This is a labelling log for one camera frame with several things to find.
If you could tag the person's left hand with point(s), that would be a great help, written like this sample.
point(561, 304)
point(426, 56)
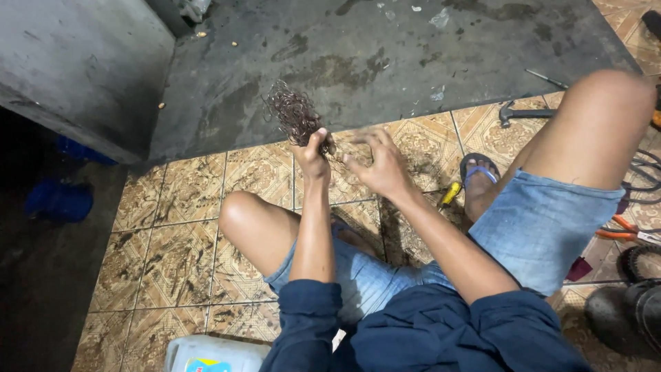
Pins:
point(312, 160)

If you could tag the person's right hand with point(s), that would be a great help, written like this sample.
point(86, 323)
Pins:
point(384, 168)

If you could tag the person's left leg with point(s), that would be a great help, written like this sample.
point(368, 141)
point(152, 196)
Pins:
point(253, 227)

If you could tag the person's leg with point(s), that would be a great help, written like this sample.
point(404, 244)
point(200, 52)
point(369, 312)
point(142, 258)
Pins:
point(253, 227)
point(594, 129)

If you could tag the clear plastic scrap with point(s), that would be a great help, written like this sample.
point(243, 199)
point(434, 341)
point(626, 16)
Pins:
point(437, 94)
point(440, 18)

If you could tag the steel claw hammer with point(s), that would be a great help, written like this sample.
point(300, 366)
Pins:
point(532, 113)

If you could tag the person's denim shorts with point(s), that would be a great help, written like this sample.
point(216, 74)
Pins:
point(542, 227)

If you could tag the person's navy shirt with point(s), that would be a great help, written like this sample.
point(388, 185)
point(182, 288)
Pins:
point(439, 336)

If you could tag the thin metal screwdriver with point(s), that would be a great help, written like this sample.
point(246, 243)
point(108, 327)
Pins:
point(545, 78)

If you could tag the crumpled clear plastic bag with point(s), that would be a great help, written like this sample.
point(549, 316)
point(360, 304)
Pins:
point(193, 8)

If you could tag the person's right leg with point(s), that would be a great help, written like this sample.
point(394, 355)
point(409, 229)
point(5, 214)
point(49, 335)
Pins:
point(594, 129)

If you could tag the white plastic jerrycan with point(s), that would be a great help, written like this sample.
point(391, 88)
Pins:
point(217, 354)

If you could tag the dark red scrap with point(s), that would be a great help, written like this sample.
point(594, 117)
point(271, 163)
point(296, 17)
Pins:
point(578, 269)

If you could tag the black toothed wheel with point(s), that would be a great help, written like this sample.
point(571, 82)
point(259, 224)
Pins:
point(627, 261)

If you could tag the black round metal part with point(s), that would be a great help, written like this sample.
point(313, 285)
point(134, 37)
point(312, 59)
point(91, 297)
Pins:
point(614, 315)

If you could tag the orange tool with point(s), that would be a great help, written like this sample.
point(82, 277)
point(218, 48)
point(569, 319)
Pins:
point(657, 119)

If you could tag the black object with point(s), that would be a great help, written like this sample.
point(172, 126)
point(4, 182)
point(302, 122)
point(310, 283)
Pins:
point(653, 21)

